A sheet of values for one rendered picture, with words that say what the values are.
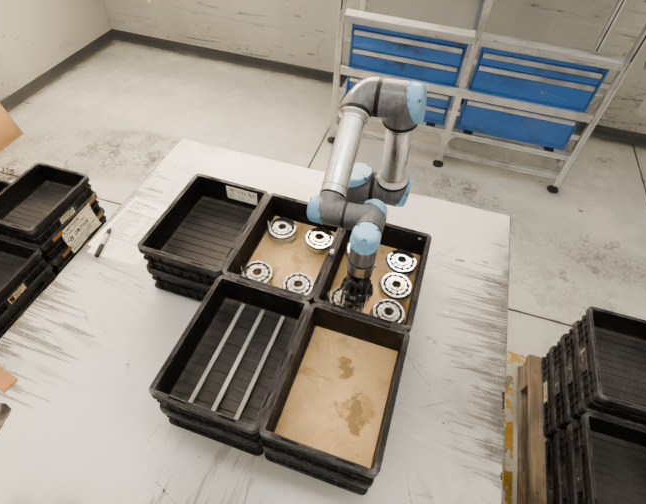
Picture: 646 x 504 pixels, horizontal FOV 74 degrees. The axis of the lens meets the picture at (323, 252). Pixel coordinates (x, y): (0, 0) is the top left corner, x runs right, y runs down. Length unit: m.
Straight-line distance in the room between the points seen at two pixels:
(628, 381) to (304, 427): 1.31
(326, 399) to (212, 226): 0.76
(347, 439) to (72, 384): 0.85
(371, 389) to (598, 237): 2.36
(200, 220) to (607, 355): 1.67
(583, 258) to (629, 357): 1.14
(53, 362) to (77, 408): 0.19
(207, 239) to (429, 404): 0.93
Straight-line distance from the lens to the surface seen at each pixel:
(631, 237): 3.48
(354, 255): 1.12
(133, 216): 1.94
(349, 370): 1.29
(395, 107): 1.34
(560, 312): 2.78
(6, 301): 2.26
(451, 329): 1.59
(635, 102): 4.25
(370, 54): 3.07
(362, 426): 1.24
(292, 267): 1.48
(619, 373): 2.06
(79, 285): 1.78
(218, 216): 1.67
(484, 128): 3.23
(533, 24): 3.87
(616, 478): 2.00
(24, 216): 2.48
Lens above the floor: 2.00
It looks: 50 degrees down
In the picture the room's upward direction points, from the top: 4 degrees clockwise
